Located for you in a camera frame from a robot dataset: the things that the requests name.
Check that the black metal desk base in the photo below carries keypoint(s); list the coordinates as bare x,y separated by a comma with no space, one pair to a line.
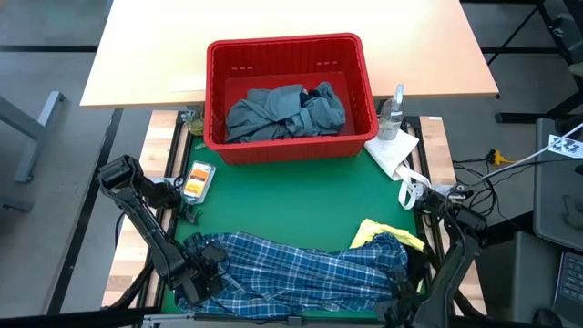
519,117

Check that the green table mat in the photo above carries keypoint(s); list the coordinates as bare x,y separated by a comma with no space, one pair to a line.
296,200

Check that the yellow shirt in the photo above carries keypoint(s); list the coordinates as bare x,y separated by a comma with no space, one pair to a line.
382,230

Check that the grey metal table leg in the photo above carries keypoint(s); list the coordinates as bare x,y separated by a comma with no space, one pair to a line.
41,118

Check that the blue plaid shirt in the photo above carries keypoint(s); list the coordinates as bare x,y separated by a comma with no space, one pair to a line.
296,278

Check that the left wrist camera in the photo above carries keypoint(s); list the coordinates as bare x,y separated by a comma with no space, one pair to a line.
215,264

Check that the black aluminium table frame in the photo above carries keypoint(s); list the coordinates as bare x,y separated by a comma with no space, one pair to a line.
413,122

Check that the white tote bag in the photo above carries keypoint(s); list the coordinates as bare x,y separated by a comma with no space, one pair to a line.
389,150

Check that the light wooden table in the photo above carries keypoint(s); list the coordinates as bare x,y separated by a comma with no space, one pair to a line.
150,45

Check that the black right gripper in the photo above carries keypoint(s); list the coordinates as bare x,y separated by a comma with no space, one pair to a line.
405,305

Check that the black computer mouse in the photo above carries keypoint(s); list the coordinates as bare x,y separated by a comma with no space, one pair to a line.
547,317

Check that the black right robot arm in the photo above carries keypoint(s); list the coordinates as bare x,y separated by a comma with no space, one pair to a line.
455,269

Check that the black-and-white printed marker tag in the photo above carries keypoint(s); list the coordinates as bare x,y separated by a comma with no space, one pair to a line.
565,146

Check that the yellow power plug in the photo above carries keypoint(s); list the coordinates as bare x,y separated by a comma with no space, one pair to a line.
497,158

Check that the red plastic laundry bin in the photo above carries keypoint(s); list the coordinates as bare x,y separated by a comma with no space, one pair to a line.
218,59

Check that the clear plastic spray bottle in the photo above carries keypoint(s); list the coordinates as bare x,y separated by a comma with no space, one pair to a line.
389,120

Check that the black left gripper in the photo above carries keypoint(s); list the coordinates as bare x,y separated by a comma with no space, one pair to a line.
196,278

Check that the small potted plant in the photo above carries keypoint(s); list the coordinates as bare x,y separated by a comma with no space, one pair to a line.
197,125

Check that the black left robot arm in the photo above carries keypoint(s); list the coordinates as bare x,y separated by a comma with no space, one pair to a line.
146,223

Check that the grey-blue garment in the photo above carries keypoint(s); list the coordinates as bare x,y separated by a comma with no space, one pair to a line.
273,114

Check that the grey plastic case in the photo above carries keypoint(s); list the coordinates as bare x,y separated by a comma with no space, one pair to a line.
555,191

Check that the black keyboard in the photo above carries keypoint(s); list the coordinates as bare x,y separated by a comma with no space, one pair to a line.
569,282

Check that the orange-labelled clear plastic package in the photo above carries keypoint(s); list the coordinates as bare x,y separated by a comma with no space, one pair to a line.
198,182

